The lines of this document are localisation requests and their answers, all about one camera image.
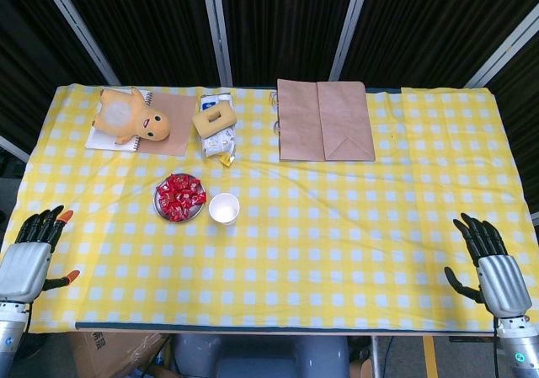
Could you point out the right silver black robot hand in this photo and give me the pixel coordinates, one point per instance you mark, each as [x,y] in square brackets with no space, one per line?
[503,281]

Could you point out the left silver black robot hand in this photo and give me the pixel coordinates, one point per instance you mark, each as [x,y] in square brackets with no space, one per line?
[25,264]

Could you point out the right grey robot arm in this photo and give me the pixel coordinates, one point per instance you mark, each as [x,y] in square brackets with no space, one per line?
[522,352]

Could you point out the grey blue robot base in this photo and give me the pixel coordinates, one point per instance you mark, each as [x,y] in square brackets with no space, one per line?
[261,357]

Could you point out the brown cardboard box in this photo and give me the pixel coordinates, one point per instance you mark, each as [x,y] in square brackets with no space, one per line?
[109,357]

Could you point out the white spiral notebook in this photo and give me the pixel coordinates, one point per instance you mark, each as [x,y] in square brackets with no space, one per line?
[103,142]

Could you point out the metal table leg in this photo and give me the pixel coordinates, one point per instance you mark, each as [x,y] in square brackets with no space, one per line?
[375,355]

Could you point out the red wrapped candy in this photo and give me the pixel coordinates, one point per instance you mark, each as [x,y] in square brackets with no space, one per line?
[165,192]
[198,197]
[181,211]
[179,180]

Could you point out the black pleated curtain panel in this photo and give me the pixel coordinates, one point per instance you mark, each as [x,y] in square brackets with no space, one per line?
[147,24]
[25,58]
[429,24]
[522,100]
[286,24]

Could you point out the yellow plush toy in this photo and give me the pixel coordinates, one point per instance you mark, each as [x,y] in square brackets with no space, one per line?
[135,117]

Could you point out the round metal plate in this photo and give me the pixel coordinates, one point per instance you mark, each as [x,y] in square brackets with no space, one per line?
[201,210]

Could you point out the white paper cup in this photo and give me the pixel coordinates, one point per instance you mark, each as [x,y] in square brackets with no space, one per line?
[223,209]

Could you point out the yellow white checkered tablecloth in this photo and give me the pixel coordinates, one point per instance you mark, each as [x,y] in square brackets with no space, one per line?
[295,247]

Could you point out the table with dark edge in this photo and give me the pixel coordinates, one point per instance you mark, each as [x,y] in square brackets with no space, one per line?
[295,327]

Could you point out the white snack packet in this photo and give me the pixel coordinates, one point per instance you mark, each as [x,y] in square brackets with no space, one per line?
[215,144]

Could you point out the small yellow wrapper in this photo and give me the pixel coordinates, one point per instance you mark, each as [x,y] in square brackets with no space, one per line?
[227,160]

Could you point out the brown paper bag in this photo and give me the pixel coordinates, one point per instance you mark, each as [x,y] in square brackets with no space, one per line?
[320,125]

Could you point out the yellow sponge with slot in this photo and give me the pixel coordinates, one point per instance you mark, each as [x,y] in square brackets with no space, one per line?
[225,121]

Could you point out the grey aluminium partition post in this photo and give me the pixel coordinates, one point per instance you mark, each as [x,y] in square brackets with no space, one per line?
[12,147]
[505,54]
[217,28]
[79,28]
[353,28]
[535,220]

